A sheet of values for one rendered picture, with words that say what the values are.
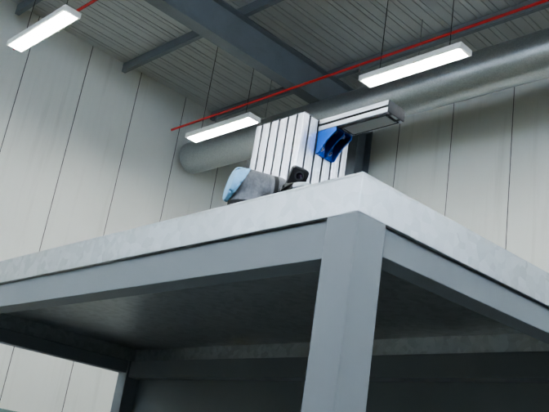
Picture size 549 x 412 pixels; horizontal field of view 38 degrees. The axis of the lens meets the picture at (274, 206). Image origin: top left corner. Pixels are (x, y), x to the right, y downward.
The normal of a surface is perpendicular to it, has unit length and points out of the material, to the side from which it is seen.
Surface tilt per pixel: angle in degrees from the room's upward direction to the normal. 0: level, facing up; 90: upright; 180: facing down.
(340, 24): 180
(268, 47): 90
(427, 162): 90
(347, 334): 90
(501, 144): 90
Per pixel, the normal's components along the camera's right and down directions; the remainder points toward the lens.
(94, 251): -0.73, -0.33
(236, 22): 0.70, -0.15
